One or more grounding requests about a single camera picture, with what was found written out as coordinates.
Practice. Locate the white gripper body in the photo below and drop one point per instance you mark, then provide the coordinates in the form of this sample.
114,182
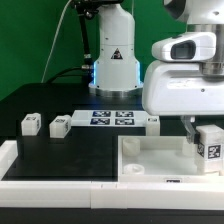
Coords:
174,84

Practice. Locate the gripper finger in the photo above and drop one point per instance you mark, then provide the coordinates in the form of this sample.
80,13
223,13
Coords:
193,136

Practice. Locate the white square tabletop part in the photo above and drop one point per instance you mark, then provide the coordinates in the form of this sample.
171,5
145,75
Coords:
160,159

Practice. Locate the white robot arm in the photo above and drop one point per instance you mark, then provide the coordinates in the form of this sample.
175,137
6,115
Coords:
116,71

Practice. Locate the white U-shaped fence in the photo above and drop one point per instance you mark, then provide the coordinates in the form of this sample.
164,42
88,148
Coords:
96,195

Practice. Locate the white marker base plate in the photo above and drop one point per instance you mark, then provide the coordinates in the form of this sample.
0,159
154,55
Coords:
111,118

